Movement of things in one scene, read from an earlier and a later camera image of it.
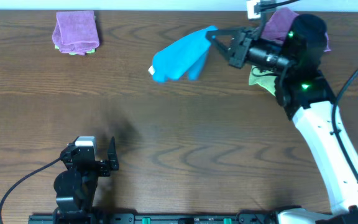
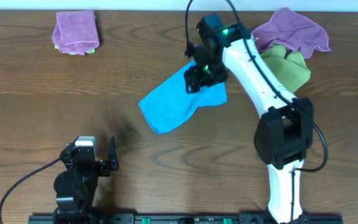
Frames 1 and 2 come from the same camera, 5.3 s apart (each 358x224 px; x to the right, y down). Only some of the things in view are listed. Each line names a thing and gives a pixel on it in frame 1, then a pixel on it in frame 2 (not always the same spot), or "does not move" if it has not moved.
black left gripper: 105,167 does not move
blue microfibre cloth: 187,56 to 171,106
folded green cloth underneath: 89,51 does not move
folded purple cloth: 75,32 does not move
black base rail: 153,218 does not move
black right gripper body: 238,60 to 210,73
